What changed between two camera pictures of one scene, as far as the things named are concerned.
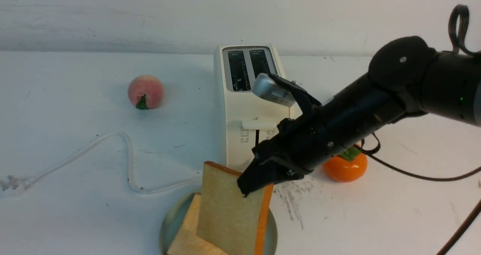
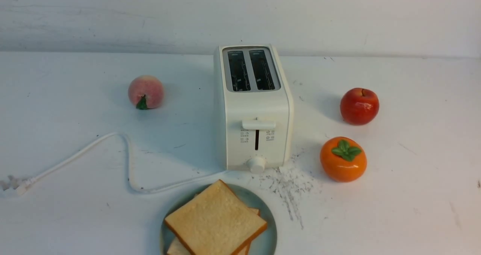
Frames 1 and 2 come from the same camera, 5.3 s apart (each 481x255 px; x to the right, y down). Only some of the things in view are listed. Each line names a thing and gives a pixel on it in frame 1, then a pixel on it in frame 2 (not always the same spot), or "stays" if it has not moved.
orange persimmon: x=350 y=166 stays
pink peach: x=145 y=91 stays
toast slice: x=186 y=242 -> x=176 y=248
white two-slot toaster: x=248 y=119 stays
